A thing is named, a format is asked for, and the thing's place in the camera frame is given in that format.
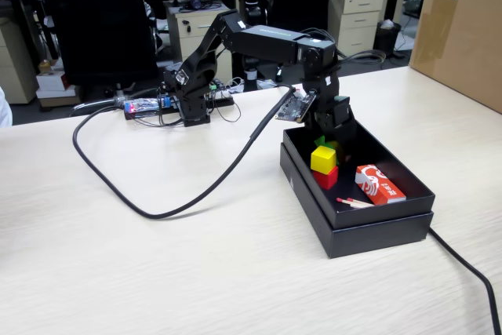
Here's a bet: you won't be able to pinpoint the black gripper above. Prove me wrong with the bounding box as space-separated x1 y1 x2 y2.
307 94 357 164

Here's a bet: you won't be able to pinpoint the yellow wooden cube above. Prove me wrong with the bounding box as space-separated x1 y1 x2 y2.
310 145 338 174

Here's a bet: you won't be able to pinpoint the red wooden cube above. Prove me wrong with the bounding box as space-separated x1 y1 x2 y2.
312 166 340 191

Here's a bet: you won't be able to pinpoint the black cardboard box tray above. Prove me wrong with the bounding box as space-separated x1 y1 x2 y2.
282 118 437 231

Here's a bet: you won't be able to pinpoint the black open box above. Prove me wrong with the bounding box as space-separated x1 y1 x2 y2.
278 142 435 260

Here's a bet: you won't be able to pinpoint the large brown cardboard box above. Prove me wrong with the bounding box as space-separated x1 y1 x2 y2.
409 0 502 115

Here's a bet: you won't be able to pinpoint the flat white box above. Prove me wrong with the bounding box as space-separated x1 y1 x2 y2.
35 86 82 100

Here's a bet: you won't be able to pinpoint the white cardboard box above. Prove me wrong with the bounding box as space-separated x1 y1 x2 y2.
35 71 67 92

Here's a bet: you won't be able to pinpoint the wooden match red head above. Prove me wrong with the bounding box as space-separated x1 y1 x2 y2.
336 197 373 209
346 196 377 207

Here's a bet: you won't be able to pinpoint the orange red matchbox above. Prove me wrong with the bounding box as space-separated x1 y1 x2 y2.
355 163 408 206

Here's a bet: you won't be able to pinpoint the black trash bin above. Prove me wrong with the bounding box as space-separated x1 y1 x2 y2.
372 20 403 60

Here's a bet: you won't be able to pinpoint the beige three drawer cabinet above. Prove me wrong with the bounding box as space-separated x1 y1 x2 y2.
325 0 386 62

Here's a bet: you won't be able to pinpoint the robot controller board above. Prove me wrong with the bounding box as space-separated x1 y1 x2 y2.
123 89 236 121

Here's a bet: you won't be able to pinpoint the black headphones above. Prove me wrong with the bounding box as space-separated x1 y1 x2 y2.
178 0 223 13

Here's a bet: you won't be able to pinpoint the large black office chair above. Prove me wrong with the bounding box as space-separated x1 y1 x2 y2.
37 0 162 116

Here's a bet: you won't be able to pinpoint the beige low cabinet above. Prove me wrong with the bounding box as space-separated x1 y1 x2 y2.
0 16 39 105

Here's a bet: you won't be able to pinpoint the person in white shirt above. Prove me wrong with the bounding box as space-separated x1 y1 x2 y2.
0 86 13 128

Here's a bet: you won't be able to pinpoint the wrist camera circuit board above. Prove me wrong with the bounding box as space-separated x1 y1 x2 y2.
274 90 318 124

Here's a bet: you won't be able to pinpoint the thick black cable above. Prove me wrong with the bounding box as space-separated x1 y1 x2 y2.
427 226 502 335
71 83 296 221

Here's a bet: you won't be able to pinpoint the beige drawer cabinet black handles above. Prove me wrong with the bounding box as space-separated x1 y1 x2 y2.
166 0 233 73

